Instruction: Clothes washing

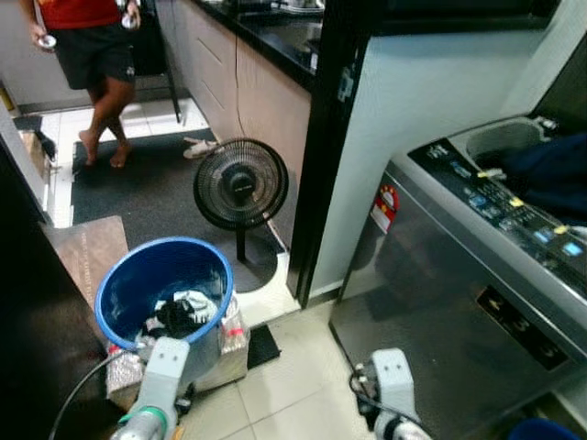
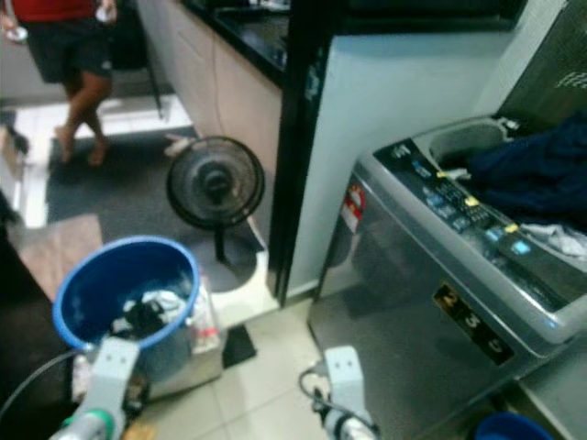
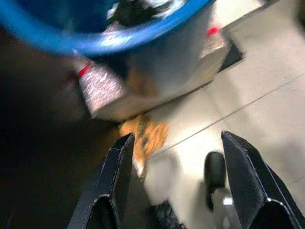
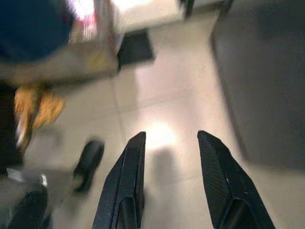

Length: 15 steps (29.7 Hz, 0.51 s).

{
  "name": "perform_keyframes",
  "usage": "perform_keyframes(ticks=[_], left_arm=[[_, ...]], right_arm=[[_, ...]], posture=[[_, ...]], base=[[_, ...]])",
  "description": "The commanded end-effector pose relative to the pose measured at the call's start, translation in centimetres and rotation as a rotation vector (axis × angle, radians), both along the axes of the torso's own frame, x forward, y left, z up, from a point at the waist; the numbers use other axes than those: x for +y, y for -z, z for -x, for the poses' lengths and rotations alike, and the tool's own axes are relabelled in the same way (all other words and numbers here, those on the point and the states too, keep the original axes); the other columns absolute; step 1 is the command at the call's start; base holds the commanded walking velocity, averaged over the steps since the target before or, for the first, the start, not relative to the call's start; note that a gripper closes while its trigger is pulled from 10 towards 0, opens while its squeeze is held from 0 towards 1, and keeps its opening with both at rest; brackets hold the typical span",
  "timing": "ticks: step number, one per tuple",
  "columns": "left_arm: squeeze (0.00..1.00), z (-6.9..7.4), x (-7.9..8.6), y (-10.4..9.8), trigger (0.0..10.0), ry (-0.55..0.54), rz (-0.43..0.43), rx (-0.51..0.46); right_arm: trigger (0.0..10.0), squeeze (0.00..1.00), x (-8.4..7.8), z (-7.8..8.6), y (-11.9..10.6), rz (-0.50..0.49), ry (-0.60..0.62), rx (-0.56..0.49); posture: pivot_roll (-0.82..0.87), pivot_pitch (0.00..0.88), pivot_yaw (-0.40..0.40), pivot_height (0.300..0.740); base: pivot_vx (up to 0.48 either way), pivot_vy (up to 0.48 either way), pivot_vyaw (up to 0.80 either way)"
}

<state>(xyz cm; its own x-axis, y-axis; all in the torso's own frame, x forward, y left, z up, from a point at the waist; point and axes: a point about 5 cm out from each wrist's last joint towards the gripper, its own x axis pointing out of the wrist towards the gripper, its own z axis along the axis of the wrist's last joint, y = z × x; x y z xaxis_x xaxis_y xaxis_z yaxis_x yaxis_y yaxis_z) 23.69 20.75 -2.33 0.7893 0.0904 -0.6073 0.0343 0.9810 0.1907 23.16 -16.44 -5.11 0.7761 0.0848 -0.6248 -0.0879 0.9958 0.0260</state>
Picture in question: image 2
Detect blue plastic bucket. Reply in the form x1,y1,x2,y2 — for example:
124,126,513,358
52,236,203,386

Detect metal door hinge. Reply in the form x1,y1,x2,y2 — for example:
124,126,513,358
307,60,327,97

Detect dark grey floor mat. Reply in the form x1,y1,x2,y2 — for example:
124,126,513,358
46,128,267,267

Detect black garment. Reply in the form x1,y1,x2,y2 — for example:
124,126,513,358
124,301,175,340

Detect grey top-load washing machine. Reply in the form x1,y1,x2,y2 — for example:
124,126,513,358
307,0,587,440

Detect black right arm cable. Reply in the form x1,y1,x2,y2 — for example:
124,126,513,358
298,365,349,423

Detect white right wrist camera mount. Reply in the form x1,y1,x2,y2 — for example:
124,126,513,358
324,346,368,415

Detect dark blue round tub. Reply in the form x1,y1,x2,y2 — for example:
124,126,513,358
475,412,556,440

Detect small black mat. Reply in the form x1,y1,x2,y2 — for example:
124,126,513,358
222,323,258,368

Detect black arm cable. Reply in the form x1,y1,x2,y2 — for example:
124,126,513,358
298,365,349,423
0,353,88,418

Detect white cloth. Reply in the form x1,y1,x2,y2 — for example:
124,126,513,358
115,291,189,336

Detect beige kitchen cabinet black counter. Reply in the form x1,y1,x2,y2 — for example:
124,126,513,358
138,0,290,248

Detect navy blue cloth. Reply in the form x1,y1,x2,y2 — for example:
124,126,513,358
466,115,587,230

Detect clear plastic jug red cap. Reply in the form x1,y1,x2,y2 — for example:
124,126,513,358
193,298,226,354

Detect person in red shirt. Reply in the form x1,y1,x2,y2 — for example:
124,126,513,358
5,0,120,166

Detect beige slipper pair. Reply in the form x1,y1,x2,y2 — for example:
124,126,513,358
163,133,194,157

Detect black chair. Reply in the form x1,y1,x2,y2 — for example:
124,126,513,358
110,0,161,120

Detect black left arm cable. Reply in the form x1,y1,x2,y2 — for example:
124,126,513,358
0,353,88,418

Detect grey white garment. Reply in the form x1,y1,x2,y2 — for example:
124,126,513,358
518,223,587,267

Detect black floor fan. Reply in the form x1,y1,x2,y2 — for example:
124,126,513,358
167,136,267,294

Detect red white sticker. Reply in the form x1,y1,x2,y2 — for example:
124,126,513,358
341,183,368,234

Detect steel kitchen sink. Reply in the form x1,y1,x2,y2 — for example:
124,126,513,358
238,14,290,56

